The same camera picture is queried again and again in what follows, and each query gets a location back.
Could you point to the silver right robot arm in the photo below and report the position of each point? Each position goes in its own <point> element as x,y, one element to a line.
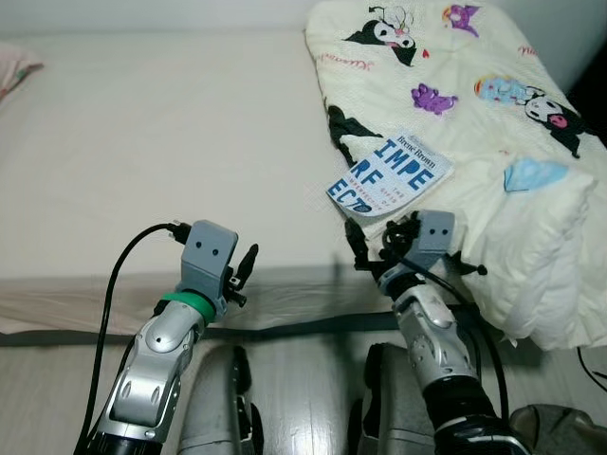
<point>432,332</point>

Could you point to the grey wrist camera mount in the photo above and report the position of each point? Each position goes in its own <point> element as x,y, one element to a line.
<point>436,237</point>
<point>209,256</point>

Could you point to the grey robot leg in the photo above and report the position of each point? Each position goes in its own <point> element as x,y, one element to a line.
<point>213,408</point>
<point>394,408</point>

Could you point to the grey slipper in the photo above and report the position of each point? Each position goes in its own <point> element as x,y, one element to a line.
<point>560,431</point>

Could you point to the black furniture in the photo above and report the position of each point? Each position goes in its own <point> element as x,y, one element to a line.
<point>593,95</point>

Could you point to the grey robot right leg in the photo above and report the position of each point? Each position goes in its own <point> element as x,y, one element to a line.
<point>394,408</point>

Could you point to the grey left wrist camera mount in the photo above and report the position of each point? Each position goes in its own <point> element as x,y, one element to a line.
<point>209,256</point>

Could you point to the grey robot left leg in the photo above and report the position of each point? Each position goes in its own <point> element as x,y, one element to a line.
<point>213,408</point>

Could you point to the white book blue lettering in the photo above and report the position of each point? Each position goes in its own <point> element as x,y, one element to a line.
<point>394,175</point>

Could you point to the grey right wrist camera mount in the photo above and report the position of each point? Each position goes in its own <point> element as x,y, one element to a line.
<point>436,237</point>

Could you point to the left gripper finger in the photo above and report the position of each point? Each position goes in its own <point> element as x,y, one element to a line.
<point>248,265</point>

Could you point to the cream cartoon print duvet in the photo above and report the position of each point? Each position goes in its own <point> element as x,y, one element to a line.
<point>531,246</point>

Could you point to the cream bed mattress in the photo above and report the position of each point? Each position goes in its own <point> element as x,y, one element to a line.
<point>171,142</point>

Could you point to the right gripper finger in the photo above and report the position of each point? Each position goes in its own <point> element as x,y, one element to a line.
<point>358,248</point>

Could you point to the pink pillow orange spots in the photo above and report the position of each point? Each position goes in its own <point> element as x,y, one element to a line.
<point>14,71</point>

